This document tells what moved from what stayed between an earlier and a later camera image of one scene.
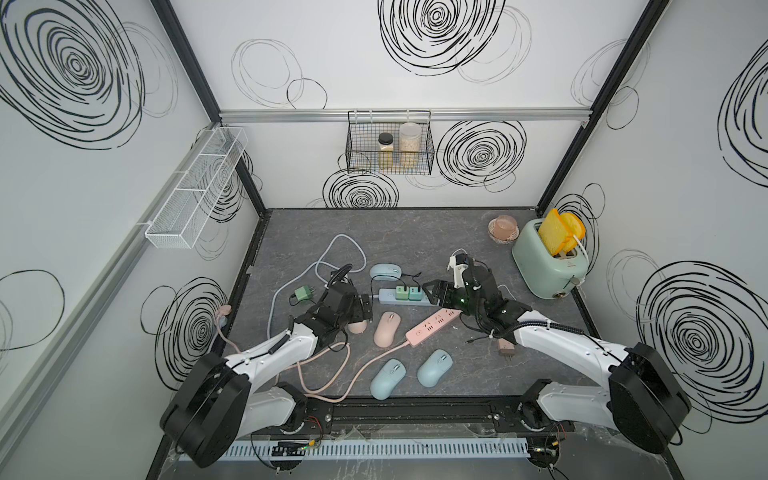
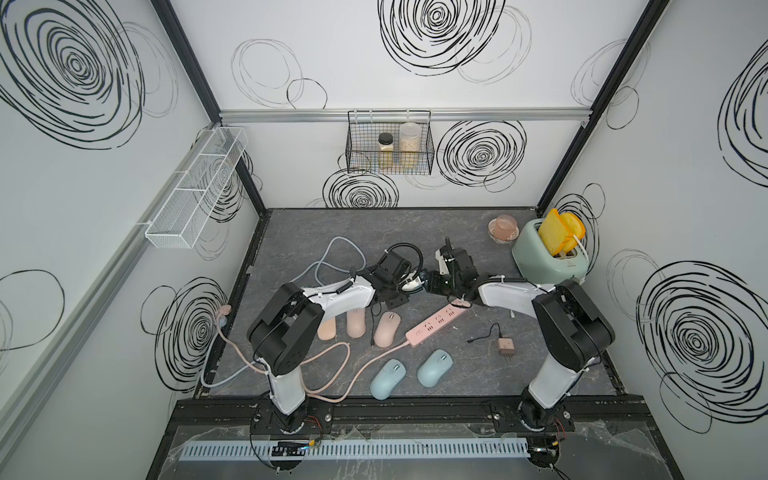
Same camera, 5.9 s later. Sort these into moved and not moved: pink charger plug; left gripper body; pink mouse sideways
Moved: left gripper body
Not moved: pink charger plug; pink mouse sideways
